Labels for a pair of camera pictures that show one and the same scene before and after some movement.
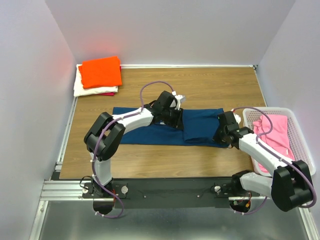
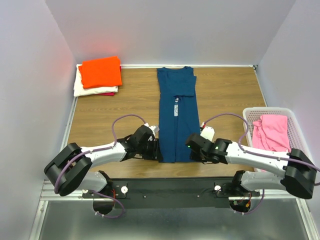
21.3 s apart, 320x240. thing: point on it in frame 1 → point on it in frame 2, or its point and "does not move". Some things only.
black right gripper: [216, 137] → [193, 155]
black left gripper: [178, 122] → [156, 154]
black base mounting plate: [169, 193] does not move
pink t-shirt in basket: [278, 137] does not move
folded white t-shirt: [79, 89] does not move
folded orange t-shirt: [101, 72] does not move
